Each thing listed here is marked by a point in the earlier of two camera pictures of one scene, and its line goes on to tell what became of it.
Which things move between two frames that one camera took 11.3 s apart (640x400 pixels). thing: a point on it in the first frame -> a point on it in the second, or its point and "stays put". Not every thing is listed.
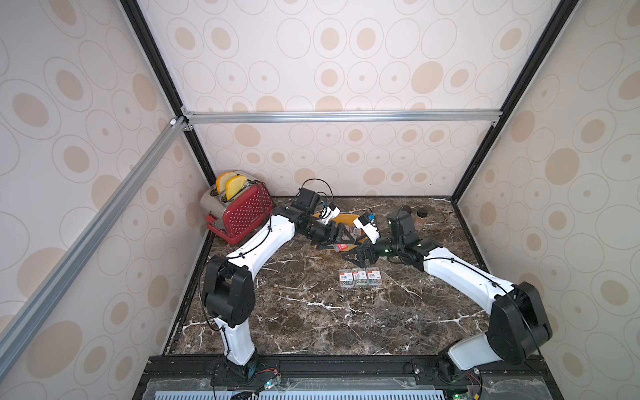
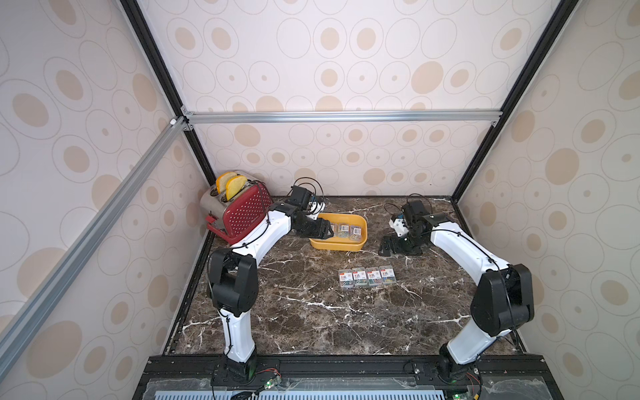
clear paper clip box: [373, 276] stays put
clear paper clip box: [360, 277] stays put
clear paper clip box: [346, 278] stays put
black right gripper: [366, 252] -> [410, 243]
